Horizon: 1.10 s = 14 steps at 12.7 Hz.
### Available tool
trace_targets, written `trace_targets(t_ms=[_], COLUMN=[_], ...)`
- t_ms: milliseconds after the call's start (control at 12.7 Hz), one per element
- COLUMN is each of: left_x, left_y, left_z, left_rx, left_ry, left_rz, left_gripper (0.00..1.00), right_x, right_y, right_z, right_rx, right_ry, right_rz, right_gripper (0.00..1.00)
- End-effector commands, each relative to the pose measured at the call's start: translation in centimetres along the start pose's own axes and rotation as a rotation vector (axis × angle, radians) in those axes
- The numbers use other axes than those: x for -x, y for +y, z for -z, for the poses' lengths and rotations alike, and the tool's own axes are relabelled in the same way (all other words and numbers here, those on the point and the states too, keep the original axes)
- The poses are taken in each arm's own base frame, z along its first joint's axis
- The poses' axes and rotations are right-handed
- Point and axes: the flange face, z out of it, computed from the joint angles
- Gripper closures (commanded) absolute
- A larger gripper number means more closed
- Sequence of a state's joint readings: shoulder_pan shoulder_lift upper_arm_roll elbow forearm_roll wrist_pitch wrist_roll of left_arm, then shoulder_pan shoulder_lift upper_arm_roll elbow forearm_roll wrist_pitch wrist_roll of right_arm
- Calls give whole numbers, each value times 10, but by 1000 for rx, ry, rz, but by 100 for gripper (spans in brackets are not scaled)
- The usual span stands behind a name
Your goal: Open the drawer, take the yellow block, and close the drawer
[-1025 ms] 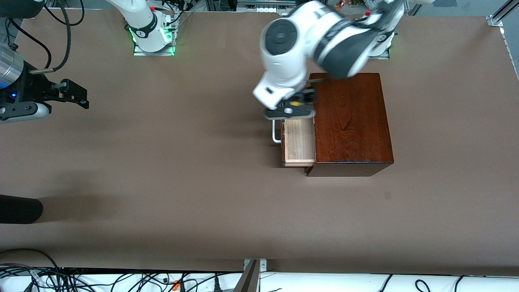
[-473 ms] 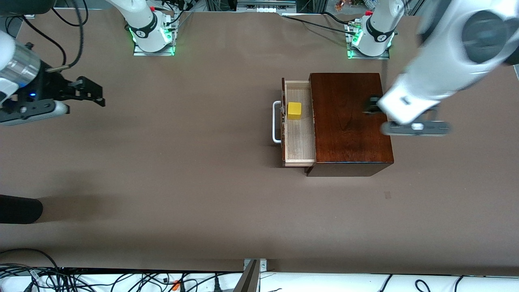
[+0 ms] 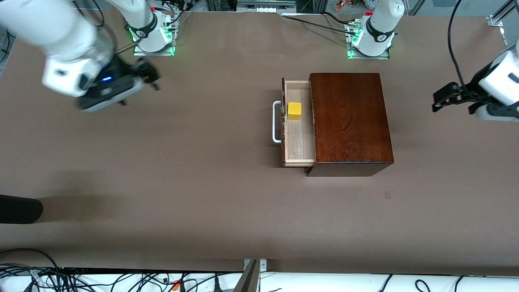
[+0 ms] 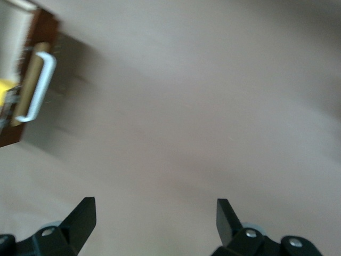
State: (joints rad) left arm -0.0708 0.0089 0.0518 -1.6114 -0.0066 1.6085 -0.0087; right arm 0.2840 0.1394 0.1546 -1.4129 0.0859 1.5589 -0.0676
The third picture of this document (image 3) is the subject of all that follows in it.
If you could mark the grey metal bracket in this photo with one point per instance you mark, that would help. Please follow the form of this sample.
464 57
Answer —
249 280

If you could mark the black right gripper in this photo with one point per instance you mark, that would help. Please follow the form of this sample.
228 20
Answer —
130 72

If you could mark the black cylindrical foam object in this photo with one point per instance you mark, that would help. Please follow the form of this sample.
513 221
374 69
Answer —
20 209

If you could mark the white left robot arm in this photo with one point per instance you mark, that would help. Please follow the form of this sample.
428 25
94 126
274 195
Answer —
381 24

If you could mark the aluminium profile bar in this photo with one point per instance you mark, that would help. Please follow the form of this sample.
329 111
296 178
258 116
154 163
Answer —
495 20

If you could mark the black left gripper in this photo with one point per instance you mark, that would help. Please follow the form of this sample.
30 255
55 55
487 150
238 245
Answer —
472 86

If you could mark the white power strip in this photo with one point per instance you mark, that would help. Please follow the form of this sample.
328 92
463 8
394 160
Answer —
265 9

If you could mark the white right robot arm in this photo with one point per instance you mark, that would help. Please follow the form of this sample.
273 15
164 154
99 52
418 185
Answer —
61 32

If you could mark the dark brown wooden cabinet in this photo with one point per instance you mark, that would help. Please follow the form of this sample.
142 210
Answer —
348 117

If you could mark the yellow cube block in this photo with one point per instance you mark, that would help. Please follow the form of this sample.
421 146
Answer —
294 109

